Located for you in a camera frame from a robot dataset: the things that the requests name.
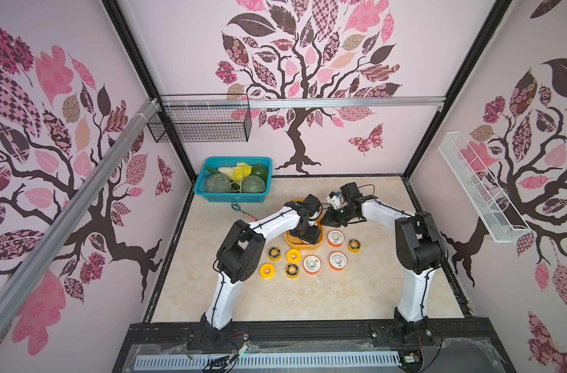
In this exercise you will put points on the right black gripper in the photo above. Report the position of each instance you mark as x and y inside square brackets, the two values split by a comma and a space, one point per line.
[334, 217]

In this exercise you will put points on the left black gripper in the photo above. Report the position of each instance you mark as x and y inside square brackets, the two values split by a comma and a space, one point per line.
[310, 237]

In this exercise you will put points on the yellow plastic storage box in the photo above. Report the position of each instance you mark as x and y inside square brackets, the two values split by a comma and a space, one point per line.
[300, 244]

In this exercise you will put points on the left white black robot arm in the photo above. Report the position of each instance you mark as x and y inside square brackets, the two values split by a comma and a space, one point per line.
[239, 254]

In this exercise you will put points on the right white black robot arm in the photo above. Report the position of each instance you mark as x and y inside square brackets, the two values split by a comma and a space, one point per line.
[419, 250]

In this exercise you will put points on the orange white sealing tape roll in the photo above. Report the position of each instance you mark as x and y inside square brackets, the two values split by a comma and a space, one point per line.
[335, 238]
[338, 261]
[312, 264]

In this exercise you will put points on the yellow black tape roll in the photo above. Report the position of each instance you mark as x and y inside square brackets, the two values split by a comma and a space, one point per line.
[292, 271]
[354, 245]
[274, 253]

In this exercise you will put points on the green pumpkin right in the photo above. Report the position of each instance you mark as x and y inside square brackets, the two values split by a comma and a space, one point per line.
[253, 184]

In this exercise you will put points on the green pumpkin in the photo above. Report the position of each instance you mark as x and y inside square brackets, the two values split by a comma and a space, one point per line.
[253, 184]
[218, 183]

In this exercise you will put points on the green round fruit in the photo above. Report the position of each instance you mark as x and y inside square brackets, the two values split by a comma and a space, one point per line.
[261, 171]

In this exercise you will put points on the yellow white vegetable toy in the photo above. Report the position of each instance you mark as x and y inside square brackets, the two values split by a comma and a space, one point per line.
[236, 173]

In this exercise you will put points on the green pumpkin left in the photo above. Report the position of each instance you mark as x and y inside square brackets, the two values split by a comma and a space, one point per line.
[218, 183]

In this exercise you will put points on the teal plastic basket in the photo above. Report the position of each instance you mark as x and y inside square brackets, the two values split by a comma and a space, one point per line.
[236, 196]

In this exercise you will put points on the small spoon with red handle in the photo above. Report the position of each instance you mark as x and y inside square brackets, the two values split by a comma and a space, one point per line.
[237, 207]

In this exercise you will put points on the white wire wall shelf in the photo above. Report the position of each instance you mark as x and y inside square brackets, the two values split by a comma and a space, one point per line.
[489, 198]

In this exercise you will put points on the black wire wall basket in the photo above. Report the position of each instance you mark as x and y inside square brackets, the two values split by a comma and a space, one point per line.
[199, 118]

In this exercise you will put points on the white slotted cable duct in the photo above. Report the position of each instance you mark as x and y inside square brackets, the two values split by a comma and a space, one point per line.
[197, 362]

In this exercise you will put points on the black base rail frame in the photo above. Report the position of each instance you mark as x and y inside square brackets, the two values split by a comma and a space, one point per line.
[448, 345]

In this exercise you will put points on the aluminium rail on back wall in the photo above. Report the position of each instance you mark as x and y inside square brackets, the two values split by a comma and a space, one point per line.
[255, 104]

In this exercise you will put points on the aluminium rail on wall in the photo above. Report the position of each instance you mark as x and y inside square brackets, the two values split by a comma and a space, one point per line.
[255, 104]
[31, 270]

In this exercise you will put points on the aluminium rail on left wall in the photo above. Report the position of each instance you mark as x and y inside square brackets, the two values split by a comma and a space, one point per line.
[31, 270]

